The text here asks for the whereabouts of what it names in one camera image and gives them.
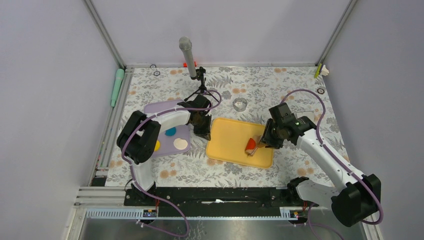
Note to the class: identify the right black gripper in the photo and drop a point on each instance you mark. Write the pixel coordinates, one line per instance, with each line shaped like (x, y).
(266, 138)

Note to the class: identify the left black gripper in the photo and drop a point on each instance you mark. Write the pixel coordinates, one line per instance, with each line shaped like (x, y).
(205, 132)

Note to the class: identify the red dough ball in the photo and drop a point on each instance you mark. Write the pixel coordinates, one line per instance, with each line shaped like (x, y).
(251, 145)

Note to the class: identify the yellow tray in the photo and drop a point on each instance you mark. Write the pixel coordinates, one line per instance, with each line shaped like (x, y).
(229, 139)

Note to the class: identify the wooden dough roller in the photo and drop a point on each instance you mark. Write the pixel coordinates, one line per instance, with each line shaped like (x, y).
(260, 144)

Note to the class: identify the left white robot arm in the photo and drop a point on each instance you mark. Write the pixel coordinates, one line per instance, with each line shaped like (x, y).
(138, 138)

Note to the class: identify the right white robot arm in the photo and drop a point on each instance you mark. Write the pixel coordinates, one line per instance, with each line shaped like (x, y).
(353, 197)

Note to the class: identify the flat white dough disc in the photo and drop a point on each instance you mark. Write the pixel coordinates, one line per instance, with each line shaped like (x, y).
(180, 143)

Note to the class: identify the flat blue dough disc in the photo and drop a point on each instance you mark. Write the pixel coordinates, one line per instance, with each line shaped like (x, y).
(171, 132)

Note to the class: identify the metal dough scraper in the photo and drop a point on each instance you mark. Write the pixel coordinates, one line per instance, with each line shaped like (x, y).
(306, 114)

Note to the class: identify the flat yellow dough disc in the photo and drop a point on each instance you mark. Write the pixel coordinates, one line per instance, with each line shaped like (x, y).
(157, 145)

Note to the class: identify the purple tray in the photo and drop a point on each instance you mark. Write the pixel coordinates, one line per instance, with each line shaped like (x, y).
(166, 142)

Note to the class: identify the black mini tripod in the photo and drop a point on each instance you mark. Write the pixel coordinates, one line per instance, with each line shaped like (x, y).
(202, 89)

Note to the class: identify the white corner clip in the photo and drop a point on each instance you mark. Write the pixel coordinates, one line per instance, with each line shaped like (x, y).
(321, 70)

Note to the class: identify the grey microphone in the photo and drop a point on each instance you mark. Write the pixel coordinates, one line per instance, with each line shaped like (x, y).
(185, 45)

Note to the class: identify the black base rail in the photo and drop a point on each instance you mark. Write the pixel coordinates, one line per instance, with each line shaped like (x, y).
(245, 202)

